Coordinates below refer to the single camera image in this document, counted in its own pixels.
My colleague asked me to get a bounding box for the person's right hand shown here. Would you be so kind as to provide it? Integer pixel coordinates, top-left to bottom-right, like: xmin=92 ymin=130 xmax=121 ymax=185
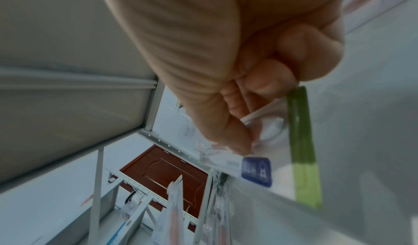
xmin=93 ymin=0 xmax=352 ymax=155

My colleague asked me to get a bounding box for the pink toothbrush packet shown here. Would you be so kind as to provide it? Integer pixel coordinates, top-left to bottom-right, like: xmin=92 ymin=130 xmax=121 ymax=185
xmin=196 ymin=85 xmax=324 ymax=211

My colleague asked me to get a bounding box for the white metal shelf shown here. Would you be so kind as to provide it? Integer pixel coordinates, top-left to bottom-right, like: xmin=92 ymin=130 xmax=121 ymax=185
xmin=0 ymin=0 xmax=418 ymax=245

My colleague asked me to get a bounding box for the row of pink toothbrush packets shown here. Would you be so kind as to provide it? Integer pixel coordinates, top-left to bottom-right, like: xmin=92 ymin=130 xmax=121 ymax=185
xmin=152 ymin=173 xmax=235 ymax=245

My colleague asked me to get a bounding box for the red-brown wooden door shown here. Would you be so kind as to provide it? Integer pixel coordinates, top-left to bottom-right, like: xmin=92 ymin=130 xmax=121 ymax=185
xmin=119 ymin=144 xmax=212 ymax=219

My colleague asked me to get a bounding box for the white stationery rack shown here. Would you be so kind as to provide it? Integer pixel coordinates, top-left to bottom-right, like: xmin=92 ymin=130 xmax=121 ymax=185
xmin=88 ymin=168 xmax=200 ymax=245

